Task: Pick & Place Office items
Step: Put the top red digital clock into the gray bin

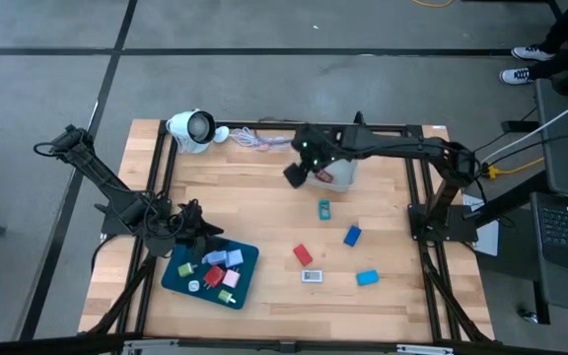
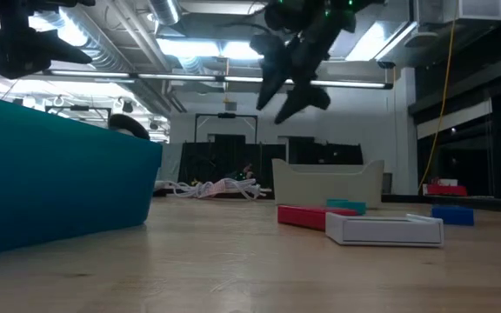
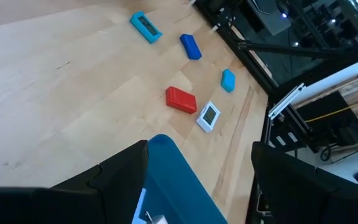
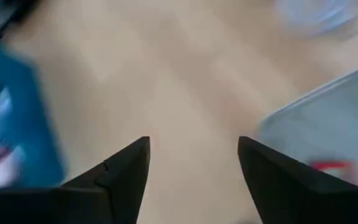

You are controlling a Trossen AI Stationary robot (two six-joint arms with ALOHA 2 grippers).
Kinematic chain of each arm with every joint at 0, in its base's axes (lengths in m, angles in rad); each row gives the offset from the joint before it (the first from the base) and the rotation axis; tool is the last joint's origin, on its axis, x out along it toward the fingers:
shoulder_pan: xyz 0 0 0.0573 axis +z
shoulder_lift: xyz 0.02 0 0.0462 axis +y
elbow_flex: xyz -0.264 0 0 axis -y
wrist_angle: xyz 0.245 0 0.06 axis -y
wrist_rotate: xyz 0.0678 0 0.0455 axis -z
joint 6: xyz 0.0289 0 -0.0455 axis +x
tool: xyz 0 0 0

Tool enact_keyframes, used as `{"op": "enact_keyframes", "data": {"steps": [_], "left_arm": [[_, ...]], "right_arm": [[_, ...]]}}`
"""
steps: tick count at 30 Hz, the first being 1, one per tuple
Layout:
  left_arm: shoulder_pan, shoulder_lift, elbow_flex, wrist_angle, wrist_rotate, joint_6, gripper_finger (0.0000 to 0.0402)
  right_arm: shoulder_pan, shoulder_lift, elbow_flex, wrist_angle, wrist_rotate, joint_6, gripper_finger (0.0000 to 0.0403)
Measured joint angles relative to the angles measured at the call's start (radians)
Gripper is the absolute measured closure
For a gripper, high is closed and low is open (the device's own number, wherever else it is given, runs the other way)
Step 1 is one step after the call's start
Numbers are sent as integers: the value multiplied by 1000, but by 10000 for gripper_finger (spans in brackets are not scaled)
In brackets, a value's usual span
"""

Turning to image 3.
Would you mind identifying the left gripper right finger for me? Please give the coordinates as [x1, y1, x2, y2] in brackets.
[251, 141, 358, 224]

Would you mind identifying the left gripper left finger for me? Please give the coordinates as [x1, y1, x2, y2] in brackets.
[0, 139, 150, 224]

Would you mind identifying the teal plastic tray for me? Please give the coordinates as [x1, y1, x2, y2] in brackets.
[131, 134, 229, 224]

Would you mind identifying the white digital clock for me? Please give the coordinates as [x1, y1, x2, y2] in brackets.
[195, 101, 221, 134]

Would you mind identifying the light blue digital clock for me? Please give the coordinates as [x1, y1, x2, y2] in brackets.
[221, 68, 236, 93]

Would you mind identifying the red digital clock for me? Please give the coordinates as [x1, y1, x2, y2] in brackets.
[165, 86, 198, 114]

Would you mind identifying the teal digital clock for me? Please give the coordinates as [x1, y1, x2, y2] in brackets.
[129, 11, 163, 45]

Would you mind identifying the dark blue digital clock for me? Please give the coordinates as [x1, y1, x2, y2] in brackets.
[179, 33, 203, 61]

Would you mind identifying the silver aluminium bar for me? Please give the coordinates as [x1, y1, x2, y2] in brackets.
[267, 82, 306, 121]

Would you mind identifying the wooden pallet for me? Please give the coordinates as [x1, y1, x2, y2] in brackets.
[292, 73, 358, 122]

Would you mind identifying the yellow cable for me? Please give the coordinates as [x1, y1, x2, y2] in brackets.
[305, 96, 358, 124]

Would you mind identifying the black table frame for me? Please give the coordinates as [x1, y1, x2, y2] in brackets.
[194, 0, 347, 218]

